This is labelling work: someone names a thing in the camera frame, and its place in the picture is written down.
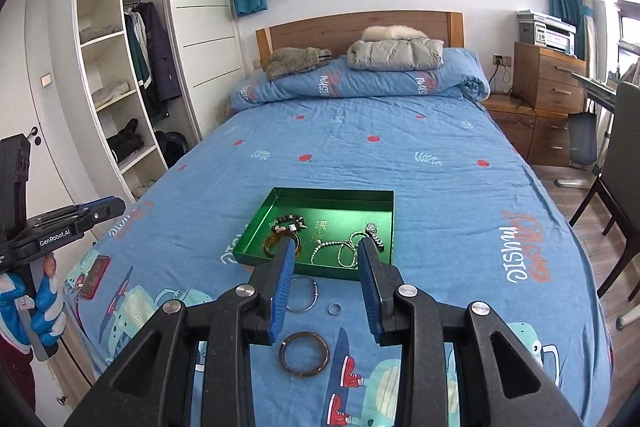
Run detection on dark brown bangle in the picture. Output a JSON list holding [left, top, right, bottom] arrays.
[[279, 331, 331, 378]]

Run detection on thin silver bangle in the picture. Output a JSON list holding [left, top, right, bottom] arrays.
[[286, 275, 319, 314]]

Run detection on amber orange bangle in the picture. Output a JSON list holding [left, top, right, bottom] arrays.
[[262, 231, 302, 259]]

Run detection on dark beaded bracelet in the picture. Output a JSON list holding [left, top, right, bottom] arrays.
[[269, 213, 308, 235]]

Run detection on silver chain necklace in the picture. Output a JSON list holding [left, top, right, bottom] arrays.
[[309, 238, 362, 270]]

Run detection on silver chain wristwatch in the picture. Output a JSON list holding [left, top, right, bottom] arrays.
[[364, 222, 385, 253]]

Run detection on twisted silver bangle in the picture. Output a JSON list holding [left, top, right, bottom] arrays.
[[347, 231, 368, 253]]

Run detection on green jewelry tray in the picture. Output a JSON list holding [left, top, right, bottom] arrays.
[[233, 187, 395, 280]]

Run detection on blue white gloved hand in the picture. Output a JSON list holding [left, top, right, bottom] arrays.
[[1, 255, 66, 355]]

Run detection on red smartphone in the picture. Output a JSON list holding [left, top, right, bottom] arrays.
[[77, 255, 111, 299]]

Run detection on white door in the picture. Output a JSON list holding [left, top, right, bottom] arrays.
[[1, 0, 72, 217]]

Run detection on hanging dark clothes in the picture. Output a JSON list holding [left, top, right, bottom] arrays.
[[124, 2, 182, 124]]

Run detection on blue dinosaur bed sheet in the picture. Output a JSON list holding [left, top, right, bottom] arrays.
[[65, 95, 611, 426]]

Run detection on white open wardrobe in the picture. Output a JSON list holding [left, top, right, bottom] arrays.
[[75, 0, 245, 202]]

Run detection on dark chair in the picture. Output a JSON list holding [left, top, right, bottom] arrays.
[[570, 82, 640, 298]]

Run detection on olive fleece garment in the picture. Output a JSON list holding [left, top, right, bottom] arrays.
[[266, 48, 332, 81]]

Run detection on dark tote bag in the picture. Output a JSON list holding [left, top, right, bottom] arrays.
[[567, 112, 597, 166]]

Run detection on wooden headboard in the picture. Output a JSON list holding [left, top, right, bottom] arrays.
[[255, 10, 465, 70]]

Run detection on wooden drawer nightstand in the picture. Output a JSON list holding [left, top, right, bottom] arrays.
[[512, 42, 587, 114]]

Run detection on grey puffer jacket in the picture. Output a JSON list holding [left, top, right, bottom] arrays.
[[346, 25, 444, 72]]

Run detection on folded blue duvet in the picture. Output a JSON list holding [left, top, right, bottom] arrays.
[[229, 48, 490, 113]]

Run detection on white printer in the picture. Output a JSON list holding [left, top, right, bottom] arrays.
[[516, 10, 576, 56]]

